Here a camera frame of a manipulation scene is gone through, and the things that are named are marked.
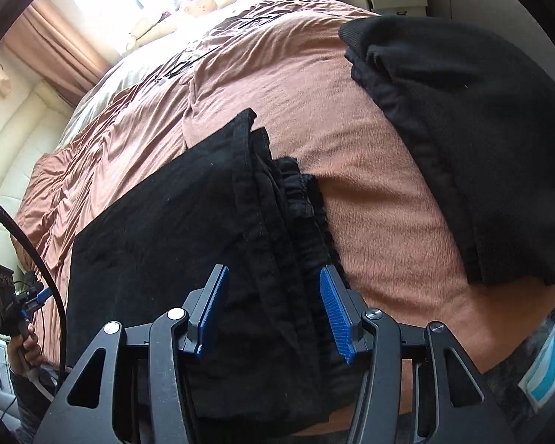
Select bed with brown sheet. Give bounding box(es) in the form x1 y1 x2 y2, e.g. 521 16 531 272
11 0 555 431

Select black pants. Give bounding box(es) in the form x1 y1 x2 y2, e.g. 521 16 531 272
67 108 352 426

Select beige blanket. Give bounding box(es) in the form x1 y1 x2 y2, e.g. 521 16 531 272
60 0 315 149

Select person's left hand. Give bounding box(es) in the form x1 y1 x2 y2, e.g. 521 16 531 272
9 327 43 380

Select cartoon printed pillow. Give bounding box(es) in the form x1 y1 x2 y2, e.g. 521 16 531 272
127 0 282 51

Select person's patterned clothing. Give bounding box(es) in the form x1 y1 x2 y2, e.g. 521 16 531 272
485 287 555 426

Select cream padded headboard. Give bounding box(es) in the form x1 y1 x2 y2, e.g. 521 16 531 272
0 55 74 250

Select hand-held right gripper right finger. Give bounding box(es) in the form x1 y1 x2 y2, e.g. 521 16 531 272
319 266 514 444

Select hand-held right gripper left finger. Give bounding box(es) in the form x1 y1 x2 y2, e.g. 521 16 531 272
34 265 232 444

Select thick black braided cable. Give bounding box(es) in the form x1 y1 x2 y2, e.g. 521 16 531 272
0 192 70 389

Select folded black garment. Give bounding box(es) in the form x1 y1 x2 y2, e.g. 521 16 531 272
338 15 555 287

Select person's left forearm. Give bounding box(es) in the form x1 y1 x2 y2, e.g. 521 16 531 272
9 370 60 442

